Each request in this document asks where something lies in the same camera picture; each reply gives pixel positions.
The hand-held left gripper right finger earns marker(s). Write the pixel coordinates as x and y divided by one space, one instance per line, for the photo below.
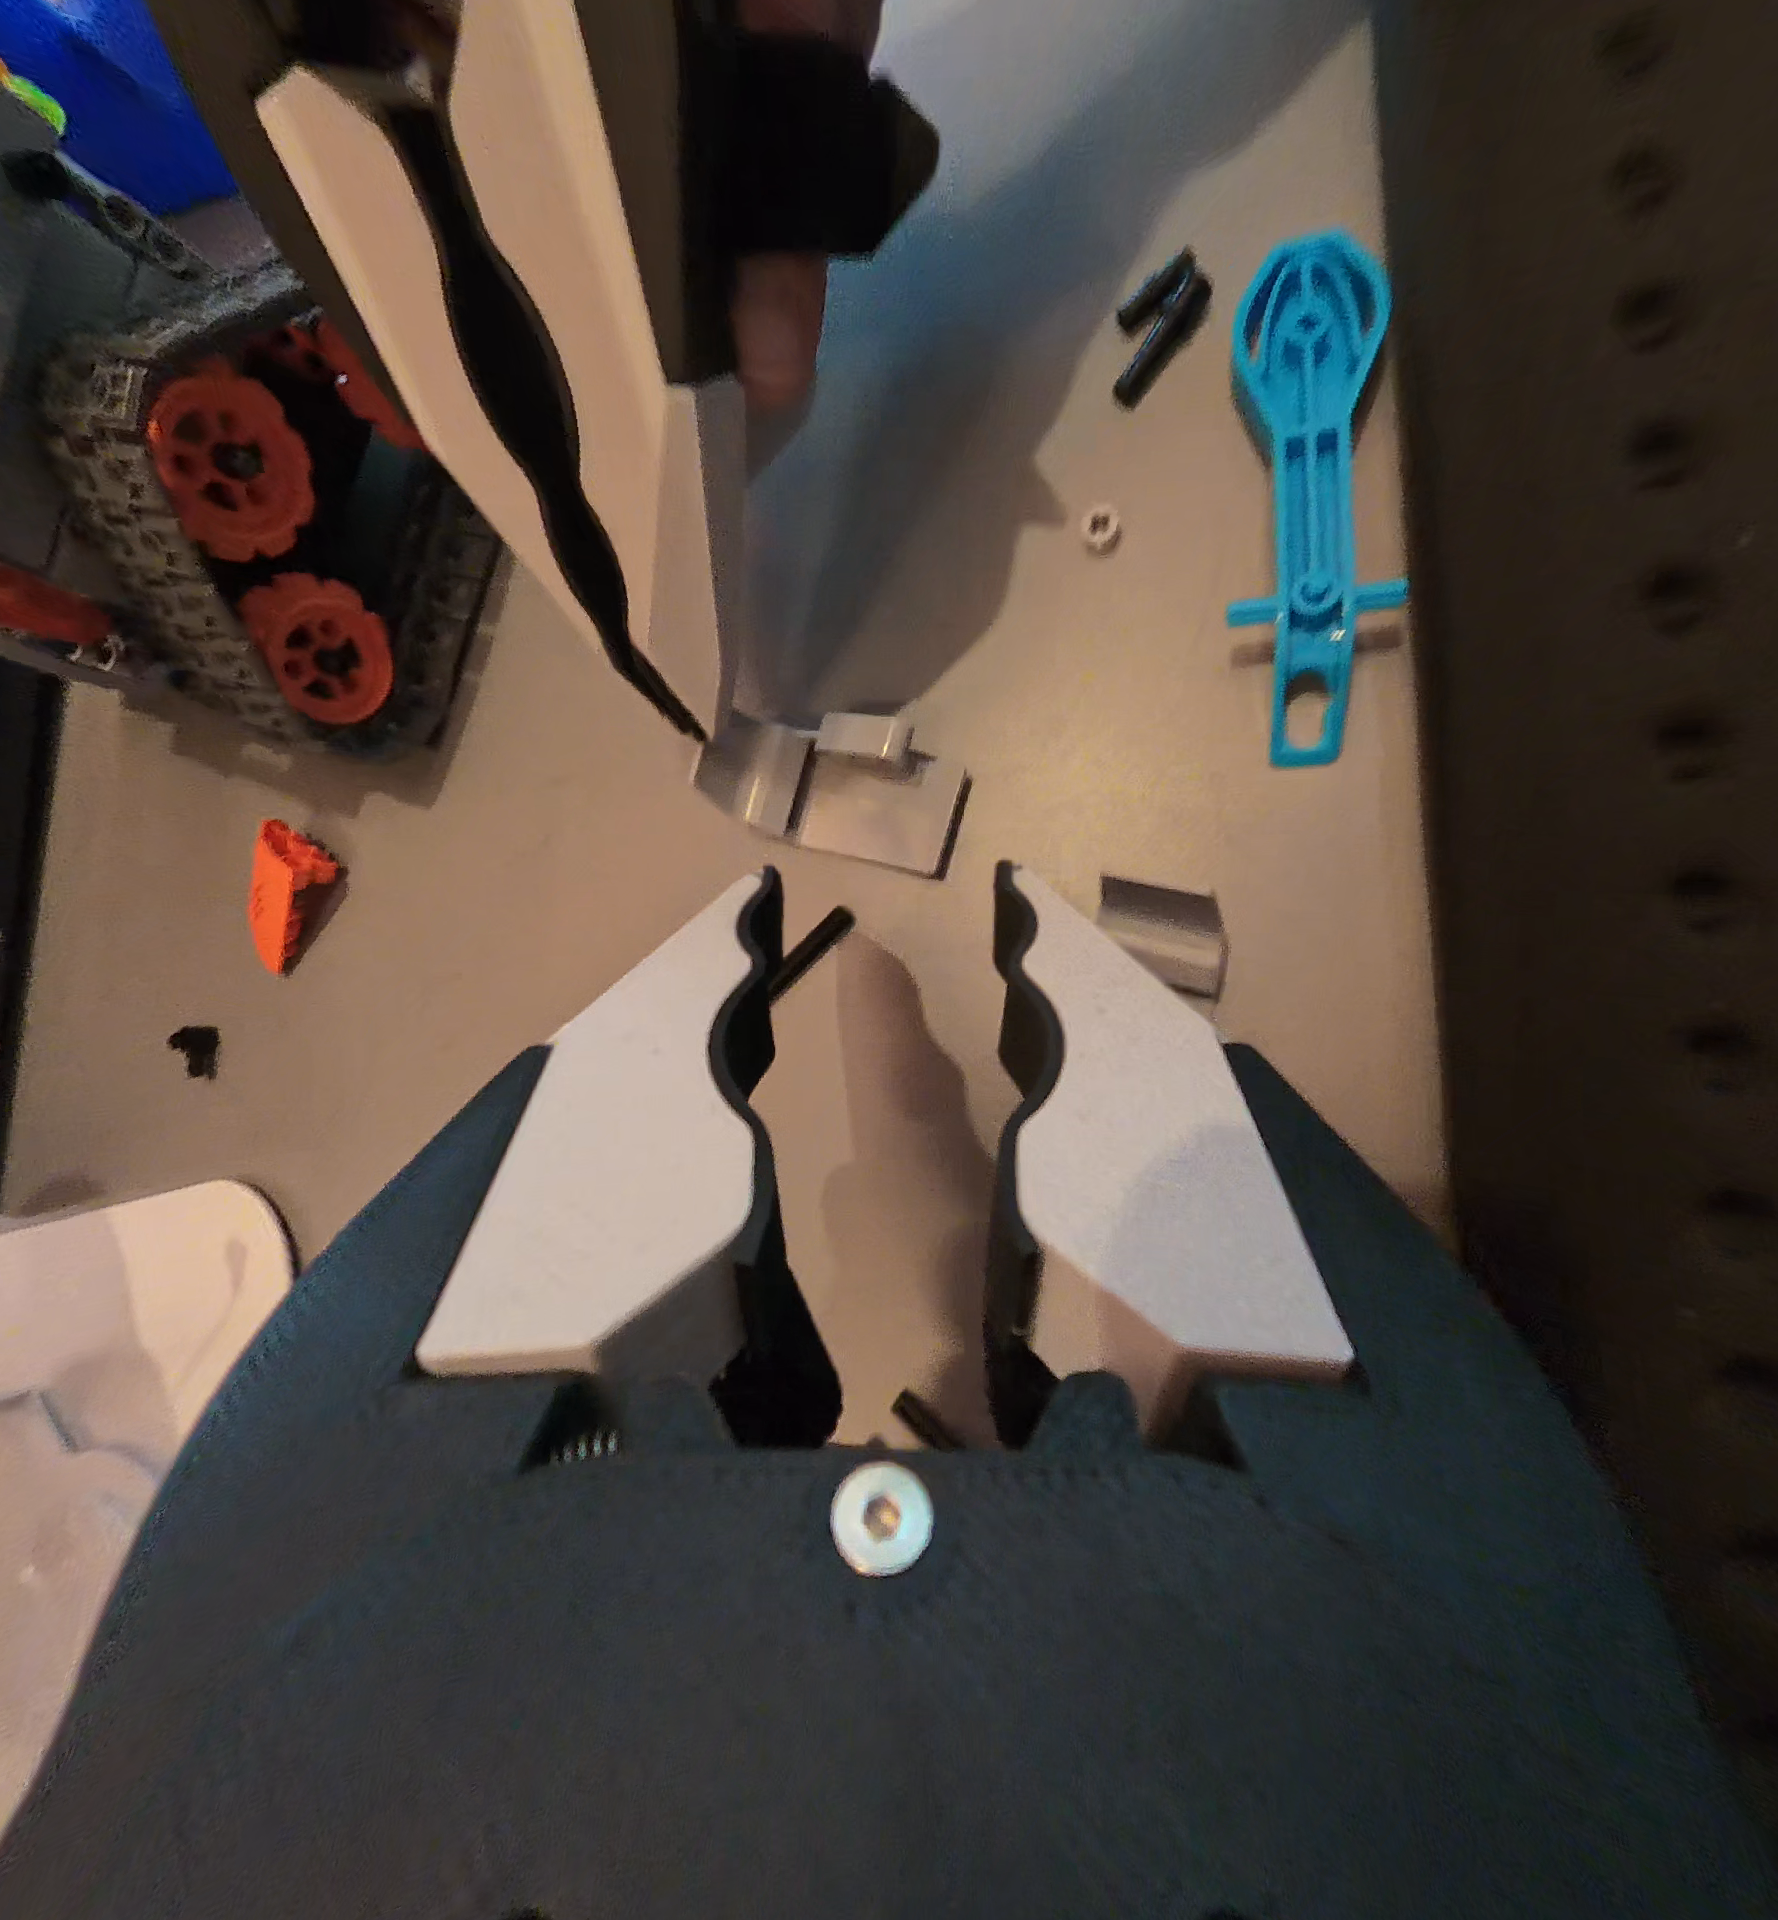
1175 1199

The long black axle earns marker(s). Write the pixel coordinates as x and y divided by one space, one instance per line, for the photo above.
808 953

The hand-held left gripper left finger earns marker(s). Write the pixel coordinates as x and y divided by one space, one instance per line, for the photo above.
605 1199

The small black angled connector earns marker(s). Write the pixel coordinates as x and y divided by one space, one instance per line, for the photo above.
197 1050

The person's right hand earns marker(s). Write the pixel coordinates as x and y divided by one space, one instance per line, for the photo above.
782 331

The large grey curved panel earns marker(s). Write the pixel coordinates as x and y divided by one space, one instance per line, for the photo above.
868 818

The orange wedge piece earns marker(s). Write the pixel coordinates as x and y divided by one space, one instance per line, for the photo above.
290 900

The short black axle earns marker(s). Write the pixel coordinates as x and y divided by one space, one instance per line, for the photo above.
1163 348
1160 286

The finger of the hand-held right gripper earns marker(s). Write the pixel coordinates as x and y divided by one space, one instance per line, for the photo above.
379 255
575 226

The black pin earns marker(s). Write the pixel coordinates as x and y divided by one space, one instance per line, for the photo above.
923 1418

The small grey curved panel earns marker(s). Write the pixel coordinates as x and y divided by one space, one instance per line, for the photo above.
1166 931

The blue storage bin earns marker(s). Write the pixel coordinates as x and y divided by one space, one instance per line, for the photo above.
110 91

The small grey bush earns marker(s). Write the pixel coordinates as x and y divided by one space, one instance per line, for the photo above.
1100 526

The blue brick separator tool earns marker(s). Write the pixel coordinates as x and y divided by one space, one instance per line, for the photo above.
1319 448

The grey orange tracked toy robot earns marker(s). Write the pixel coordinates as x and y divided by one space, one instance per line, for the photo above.
231 493

